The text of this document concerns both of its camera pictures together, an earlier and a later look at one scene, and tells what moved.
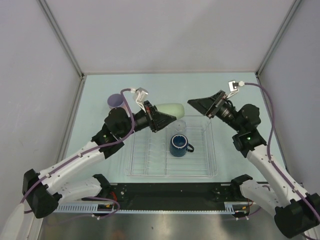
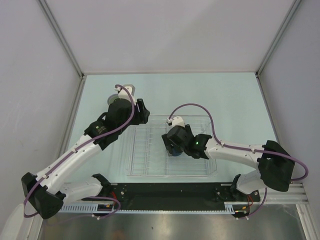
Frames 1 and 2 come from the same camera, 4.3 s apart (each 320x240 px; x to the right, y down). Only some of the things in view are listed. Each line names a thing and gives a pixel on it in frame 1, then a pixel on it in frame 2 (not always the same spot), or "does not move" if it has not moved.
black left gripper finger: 161,120 → 143,113
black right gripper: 207,105 → 168,142
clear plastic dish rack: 148,153 does not move
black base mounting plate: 142,196 does not move
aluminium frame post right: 290,13 does not move
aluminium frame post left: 62,37 does not move
